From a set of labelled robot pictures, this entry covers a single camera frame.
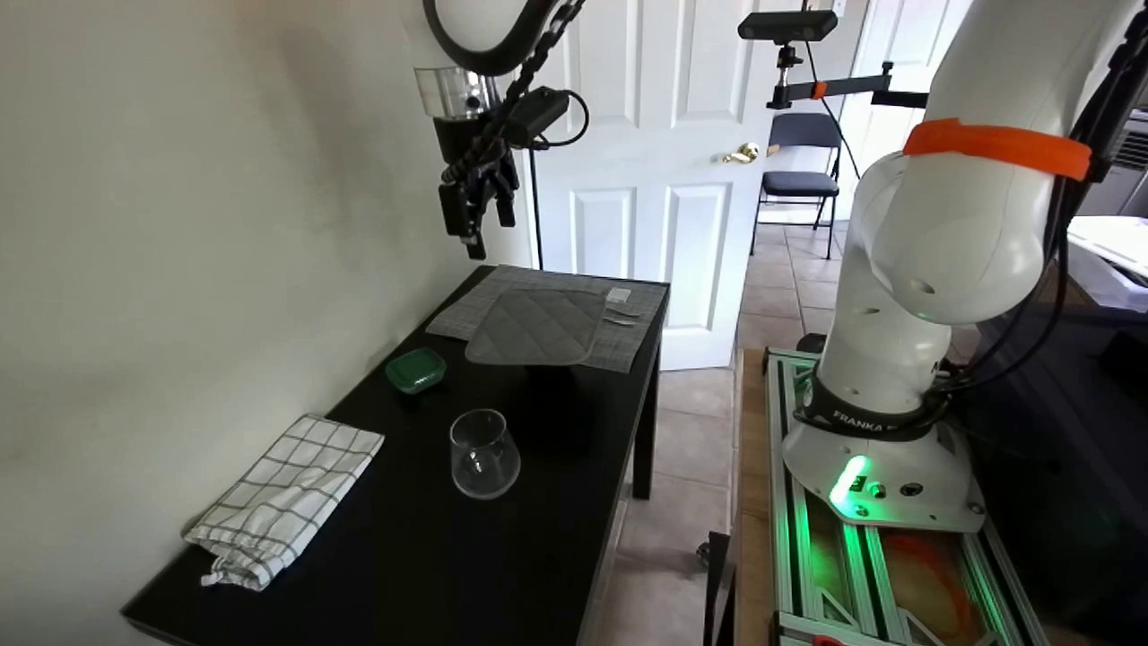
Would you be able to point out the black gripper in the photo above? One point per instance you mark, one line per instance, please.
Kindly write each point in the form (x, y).
(472, 162)

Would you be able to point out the clear glass cup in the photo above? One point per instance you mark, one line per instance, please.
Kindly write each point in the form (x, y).
(487, 460)

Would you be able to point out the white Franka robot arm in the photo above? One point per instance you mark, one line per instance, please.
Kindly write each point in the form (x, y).
(946, 237)

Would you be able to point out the white placemat label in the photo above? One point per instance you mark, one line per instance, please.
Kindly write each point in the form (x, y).
(617, 291)

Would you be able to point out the green round lid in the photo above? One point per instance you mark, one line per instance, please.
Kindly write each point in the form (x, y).
(417, 373)

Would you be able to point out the white panelled door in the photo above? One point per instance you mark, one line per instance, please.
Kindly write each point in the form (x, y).
(670, 237)
(897, 59)

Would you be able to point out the grey woven placemat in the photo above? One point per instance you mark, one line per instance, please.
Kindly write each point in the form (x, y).
(631, 343)

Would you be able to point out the blue folding chair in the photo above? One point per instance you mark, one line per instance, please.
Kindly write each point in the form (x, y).
(803, 180)

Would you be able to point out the white checked dish towel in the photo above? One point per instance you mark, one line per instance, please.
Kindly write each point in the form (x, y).
(290, 499)

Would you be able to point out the black table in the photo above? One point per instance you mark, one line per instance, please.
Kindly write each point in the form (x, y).
(417, 562)

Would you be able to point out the wooden workbench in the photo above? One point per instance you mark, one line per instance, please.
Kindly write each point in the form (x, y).
(754, 503)

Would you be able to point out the black bench clamp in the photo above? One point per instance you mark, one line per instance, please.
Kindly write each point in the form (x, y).
(717, 586)

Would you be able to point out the white box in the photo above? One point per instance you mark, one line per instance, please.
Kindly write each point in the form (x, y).
(1108, 258)

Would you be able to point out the black tripod leg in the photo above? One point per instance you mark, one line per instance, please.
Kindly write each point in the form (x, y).
(1113, 101)

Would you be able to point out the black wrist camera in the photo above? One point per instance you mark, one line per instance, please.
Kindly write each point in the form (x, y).
(535, 113)

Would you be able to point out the black stereo camera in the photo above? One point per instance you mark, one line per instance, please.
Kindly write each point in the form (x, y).
(788, 25)

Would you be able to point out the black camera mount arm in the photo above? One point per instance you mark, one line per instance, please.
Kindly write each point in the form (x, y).
(848, 88)

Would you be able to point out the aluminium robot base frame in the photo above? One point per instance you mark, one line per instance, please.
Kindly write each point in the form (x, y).
(836, 562)

